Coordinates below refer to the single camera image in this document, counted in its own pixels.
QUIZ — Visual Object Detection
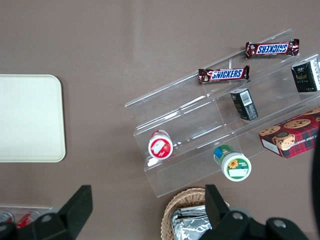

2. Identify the clear acrylic stepped display shelf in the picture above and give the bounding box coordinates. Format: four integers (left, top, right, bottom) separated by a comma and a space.
124, 28, 320, 199

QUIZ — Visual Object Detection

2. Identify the green lid sunflower cup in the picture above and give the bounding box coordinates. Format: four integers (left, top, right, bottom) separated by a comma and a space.
213, 144, 252, 182

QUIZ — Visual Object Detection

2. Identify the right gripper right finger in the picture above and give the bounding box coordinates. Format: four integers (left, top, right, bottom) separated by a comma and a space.
198, 184, 310, 240

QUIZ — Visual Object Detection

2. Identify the red lid yogurt cup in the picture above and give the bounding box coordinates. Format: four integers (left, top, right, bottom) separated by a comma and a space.
147, 129, 174, 160

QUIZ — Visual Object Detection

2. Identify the woven wicker basket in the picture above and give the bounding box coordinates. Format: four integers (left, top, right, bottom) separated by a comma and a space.
161, 187, 230, 240

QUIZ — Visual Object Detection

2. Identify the cream rectangular plastic tray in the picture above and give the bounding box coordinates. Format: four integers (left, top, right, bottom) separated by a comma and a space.
0, 74, 67, 163

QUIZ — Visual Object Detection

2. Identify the red plaid cookie box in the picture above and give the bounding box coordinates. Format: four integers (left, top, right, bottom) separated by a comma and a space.
258, 106, 320, 160

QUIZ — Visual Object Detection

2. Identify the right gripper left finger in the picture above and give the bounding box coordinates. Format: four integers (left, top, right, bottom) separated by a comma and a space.
0, 184, 94, 240

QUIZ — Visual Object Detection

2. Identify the clear acrylic can holder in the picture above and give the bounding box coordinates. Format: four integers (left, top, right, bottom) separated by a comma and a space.
0, 205, 54, 230

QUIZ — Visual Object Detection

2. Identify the red and silver soda can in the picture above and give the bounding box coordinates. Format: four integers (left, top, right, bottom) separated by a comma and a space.
15, 210, 41, 230
0, 211, 15, 225

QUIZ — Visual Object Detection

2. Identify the small black carton with barcode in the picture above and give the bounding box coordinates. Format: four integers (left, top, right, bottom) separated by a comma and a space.
229, 87, 259, 122

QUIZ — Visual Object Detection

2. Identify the silver foil wrapped package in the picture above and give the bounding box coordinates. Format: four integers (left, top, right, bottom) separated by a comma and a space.
170, 205, 213, 240

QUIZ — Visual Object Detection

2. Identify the black drink carton gold print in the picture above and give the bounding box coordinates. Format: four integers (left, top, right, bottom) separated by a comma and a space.
291, 57, 320, 94

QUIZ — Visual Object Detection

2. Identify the Snickers chocolate bar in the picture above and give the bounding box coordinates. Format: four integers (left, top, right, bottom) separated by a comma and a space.
198, 65, 251, 85
244, 38, 301, 60

